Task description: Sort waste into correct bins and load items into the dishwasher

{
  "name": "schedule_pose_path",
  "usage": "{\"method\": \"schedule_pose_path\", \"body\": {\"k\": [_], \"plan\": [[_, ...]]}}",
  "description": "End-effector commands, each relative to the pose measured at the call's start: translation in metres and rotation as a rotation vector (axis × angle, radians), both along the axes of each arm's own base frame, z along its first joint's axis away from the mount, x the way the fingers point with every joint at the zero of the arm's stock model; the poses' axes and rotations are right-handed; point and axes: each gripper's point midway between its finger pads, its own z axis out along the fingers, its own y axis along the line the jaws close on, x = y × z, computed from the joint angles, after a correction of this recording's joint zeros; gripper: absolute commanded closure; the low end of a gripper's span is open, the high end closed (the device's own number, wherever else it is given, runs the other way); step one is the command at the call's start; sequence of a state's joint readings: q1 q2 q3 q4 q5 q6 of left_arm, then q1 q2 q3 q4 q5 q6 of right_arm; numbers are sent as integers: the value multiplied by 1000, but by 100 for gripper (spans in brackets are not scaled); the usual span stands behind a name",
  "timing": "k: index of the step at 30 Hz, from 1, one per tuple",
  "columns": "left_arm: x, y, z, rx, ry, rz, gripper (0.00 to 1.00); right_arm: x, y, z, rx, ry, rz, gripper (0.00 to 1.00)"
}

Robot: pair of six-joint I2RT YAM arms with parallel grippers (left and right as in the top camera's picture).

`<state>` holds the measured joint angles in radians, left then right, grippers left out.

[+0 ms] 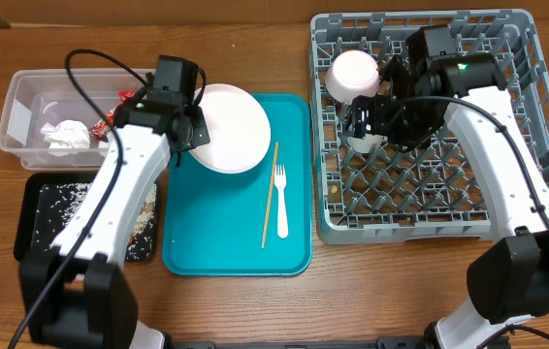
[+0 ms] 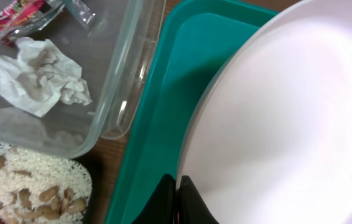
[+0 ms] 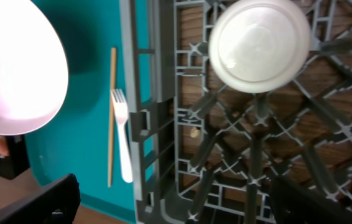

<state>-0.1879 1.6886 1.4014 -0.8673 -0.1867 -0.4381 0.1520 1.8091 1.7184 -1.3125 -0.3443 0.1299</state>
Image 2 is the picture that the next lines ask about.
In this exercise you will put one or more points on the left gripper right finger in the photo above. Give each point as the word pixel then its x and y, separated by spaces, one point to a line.
pixel 191 209

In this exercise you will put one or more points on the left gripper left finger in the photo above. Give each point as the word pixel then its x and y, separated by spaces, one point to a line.
pixel 159 208

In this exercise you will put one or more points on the large white plate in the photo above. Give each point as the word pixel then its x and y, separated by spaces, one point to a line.
pixel 271 138

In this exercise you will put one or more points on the red snack wrapper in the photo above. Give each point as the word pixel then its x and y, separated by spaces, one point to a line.
pixel 24 17

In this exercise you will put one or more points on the black plastic tray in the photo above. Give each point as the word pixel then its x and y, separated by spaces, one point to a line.
pixel 90 186

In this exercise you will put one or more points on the spilled rice and peanuts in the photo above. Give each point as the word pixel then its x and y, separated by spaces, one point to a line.
pixel 33 186

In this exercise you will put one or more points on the clear plastic bin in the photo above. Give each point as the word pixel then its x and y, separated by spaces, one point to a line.
pixel 115 53

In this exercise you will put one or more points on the teal plastic tray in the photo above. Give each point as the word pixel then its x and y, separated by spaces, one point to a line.
pixel 196 39

